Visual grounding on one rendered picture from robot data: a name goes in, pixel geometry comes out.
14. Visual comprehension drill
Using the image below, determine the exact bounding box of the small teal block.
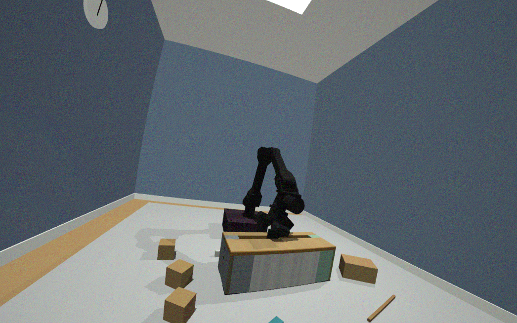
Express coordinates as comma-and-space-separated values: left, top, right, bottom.
268, 316, 284, 323

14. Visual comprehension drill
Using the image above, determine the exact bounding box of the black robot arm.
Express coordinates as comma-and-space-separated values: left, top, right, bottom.
242, 147, 304, 230

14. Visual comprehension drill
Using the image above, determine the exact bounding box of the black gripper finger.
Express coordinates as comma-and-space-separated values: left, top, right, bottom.
257, 218, 271, 232
266, 228, 285, 239

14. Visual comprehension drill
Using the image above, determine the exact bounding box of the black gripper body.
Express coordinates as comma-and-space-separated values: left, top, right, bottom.
256, 203, 290, 237

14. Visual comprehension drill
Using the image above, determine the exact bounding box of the tan flat bar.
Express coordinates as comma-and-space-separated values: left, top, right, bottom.
367, 295, 396, 322

